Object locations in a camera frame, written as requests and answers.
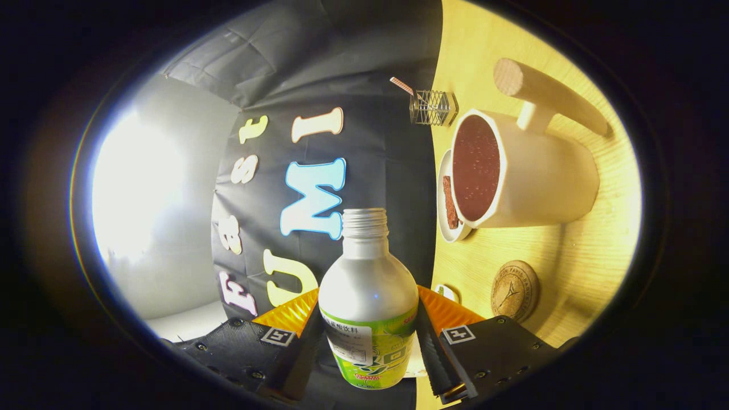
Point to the reddish brown juice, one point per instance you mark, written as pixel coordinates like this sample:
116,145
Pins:
475,171

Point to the wooden table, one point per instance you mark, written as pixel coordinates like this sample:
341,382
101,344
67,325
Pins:
581,256

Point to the round wooden coaster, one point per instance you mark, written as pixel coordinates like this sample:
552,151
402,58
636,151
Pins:
515,291

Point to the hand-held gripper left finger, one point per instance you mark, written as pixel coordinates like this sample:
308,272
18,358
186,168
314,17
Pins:
306,353

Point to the white divided seed dish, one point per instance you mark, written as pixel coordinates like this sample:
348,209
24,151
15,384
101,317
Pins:
447,292

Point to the pink striped straw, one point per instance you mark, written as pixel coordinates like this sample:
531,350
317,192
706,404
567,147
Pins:
401,85

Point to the brown sausage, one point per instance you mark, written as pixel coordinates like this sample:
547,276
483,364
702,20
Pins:
450,202

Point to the white oval plate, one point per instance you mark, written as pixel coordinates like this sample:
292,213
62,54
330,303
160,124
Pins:
445,223

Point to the black backdrop cloth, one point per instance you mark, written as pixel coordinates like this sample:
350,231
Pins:
376,148

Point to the silver juice bottle green label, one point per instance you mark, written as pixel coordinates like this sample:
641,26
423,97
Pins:
367,285

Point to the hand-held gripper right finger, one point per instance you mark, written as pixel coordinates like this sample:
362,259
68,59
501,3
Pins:
433,356

